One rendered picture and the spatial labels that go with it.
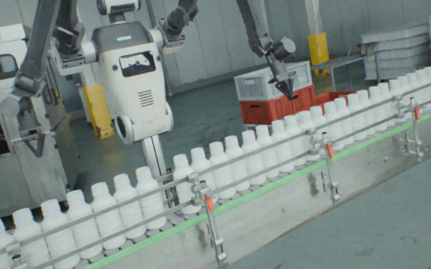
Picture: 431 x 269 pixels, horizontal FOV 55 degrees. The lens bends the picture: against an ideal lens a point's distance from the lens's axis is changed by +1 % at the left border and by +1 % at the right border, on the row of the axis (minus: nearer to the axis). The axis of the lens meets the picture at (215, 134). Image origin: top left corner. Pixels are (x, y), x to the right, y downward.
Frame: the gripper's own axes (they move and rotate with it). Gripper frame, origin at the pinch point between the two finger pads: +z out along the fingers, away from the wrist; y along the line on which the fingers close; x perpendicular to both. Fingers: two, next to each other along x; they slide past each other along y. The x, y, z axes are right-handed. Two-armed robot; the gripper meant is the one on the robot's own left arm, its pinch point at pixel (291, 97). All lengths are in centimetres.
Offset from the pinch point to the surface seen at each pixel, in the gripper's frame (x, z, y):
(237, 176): -16, 20, -44
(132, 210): -17, 17, -77
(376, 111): -16.4, 17.4, 20.9
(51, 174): 349, -50, -50
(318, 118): -17.5, 12.2, -7.6
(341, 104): -17.9, 10.5, 4.6
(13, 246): -21, 15, -105
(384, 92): -17.3, 11.8, 28.0
